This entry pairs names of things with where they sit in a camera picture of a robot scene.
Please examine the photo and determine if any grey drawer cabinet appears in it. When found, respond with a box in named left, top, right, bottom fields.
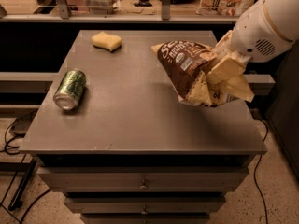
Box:
left=21, top=30, right=266, bottom=224

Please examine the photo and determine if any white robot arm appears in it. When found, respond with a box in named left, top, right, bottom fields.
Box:
left=206, top=0, right=299, bottom=105

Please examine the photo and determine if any black cables left floor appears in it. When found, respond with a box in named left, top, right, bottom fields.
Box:
left=0, top=109, right=52, bottom=224

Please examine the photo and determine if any grey metal shelf rail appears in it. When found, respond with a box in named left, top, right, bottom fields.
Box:
left=0, top=0, right=238, bottom=24

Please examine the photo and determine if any black cable right floor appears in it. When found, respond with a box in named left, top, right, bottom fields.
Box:
left=252, top=117, right=269, bottom=224

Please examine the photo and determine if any black metal stand leg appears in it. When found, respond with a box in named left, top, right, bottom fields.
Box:
left=8, top=159, right=36, bottom=211

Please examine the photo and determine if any round drawer knob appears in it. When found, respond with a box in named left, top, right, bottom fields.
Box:
left=139, top=180, right=149, bottom=190

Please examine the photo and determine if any green soda can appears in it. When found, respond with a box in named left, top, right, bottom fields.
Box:
left=53, top=69, right=86, bottom=110

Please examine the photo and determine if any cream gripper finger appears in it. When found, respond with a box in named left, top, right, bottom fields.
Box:
left=219, top=75, right=254, bottom=102
left=206, top=57, right=245, bottom=84

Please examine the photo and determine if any brown sea salt chip bag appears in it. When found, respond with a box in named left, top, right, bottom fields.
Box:
left=151, top=40, right=236, bottom=107

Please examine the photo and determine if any lower drawer knob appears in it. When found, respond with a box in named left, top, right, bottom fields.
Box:
left=140, top=205, right=149, bottom=215

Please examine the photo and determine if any yellow sponge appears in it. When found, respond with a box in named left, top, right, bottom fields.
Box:
left=92, top=32, right=122, bottom=52

